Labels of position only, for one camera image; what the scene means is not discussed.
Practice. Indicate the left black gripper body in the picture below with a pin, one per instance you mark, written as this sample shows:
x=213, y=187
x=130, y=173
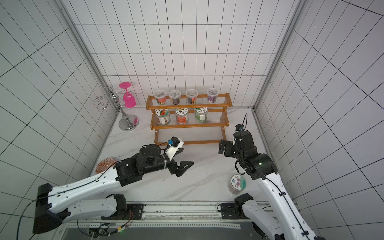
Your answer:
x=164, y=163

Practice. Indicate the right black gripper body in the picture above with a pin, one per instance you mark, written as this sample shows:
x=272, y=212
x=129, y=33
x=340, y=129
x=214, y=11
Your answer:
x=231, y=147

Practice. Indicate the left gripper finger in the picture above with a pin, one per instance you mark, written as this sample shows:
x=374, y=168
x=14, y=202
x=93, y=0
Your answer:
x=180, y=150
x=183, y=167

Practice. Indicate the orange wooden three-tier shelf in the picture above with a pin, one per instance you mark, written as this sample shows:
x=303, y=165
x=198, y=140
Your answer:
x=217, y=117

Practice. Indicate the jar with strawberry lid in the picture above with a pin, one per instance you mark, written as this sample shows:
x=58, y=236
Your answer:
x=163, y=116

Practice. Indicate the jar with green tree lid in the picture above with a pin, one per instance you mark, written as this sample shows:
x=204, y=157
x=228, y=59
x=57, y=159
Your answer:
x=201, y=114

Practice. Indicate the small clear seed container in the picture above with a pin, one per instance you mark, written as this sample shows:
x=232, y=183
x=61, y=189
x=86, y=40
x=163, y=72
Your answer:
x=212, y=95
x=160, y=96
x=192, y=95
x=175, y=96

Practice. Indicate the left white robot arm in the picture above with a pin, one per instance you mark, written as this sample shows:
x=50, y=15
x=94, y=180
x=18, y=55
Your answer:
x=57, y=205

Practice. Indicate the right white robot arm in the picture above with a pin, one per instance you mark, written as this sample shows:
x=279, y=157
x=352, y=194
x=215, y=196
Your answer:
x=288, y=223

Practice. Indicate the jar with pink flower lid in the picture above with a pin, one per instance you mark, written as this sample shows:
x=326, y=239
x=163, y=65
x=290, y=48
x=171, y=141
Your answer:
x=236, y=184

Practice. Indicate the chrome glass holder stand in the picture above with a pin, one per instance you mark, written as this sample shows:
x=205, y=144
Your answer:
x=128, y=122

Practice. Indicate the pink plastic wine glass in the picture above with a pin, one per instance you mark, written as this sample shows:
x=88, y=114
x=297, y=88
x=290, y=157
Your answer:
x=128, y=97

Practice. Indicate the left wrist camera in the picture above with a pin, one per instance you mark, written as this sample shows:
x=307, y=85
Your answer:
x=173, y=144

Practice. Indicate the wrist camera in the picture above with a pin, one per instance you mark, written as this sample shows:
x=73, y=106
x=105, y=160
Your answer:
x=240, y=127
x=173, y=144

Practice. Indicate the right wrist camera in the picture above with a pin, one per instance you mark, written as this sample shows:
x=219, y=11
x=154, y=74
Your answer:
x=240, y=127

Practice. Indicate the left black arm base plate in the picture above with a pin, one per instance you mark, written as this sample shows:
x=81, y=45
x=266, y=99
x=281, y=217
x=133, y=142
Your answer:
x=129, y=212

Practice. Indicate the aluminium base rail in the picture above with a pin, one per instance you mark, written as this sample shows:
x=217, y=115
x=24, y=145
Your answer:
x=165, y=220

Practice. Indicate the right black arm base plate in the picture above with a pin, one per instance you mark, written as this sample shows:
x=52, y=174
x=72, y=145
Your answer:
x=232, y=211

